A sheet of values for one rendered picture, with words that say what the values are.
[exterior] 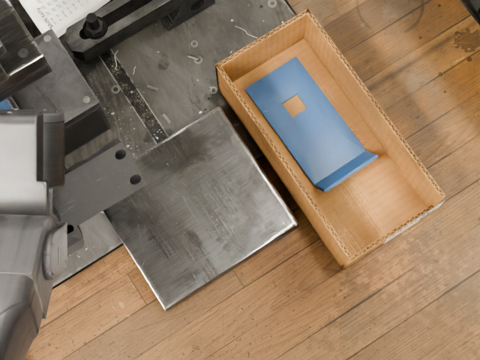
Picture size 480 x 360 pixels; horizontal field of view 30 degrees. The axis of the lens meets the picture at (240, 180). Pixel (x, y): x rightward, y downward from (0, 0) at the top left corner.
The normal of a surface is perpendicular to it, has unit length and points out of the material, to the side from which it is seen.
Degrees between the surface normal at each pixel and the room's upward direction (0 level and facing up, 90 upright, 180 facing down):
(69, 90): 0
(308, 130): 0
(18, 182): 22
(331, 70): 90
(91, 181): 27
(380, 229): 0
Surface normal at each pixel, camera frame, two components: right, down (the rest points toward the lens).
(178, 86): -0.02, -0.25
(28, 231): 0.00, -0.69
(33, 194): -0.03, 0.13
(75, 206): 0.24, 0.13
